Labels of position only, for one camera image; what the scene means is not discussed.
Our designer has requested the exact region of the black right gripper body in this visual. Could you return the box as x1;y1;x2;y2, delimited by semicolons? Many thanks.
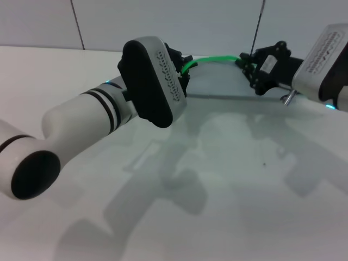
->
252;40;305;96

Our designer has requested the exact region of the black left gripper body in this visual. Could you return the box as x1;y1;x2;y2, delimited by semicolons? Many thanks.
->
164;42;184;73

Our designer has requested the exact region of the clear green-zipper document bag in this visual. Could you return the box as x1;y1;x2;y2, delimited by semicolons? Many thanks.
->
181;55;310;103

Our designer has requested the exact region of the right arm metal plug cable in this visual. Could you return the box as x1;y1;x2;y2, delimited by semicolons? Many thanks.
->
281;88;297;106

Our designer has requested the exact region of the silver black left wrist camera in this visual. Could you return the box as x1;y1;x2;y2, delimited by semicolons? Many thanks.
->
117;36;188;129

